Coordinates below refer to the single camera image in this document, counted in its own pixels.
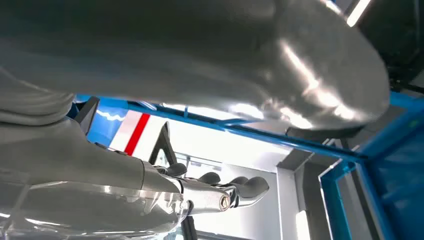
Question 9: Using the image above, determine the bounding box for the blue metal shelf rack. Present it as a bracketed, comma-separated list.
[67, 92, 424, 240]

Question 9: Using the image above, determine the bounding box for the white car with red stripe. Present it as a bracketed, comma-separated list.
[108, 110, 169, 162]

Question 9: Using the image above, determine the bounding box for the ceiling light strip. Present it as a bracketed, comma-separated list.
[346, 0, 373, 28]

